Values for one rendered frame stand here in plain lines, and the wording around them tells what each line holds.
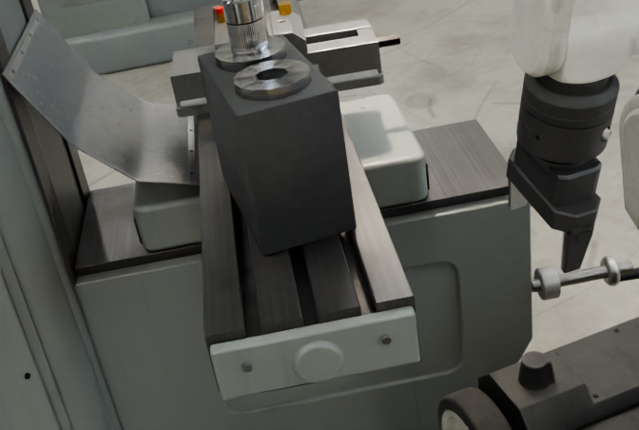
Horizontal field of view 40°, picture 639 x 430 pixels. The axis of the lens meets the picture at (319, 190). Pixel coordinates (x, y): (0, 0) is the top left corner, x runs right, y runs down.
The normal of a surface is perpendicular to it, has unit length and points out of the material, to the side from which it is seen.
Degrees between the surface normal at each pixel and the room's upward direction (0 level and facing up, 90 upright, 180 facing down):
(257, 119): 90
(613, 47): 103
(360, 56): 90
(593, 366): 0
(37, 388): 88
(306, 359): 90
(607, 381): 0
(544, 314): 0
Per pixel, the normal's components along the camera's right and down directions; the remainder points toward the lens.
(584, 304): -0.14, -0.86
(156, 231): 0.14, 0.48
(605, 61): 0.33, 0.62
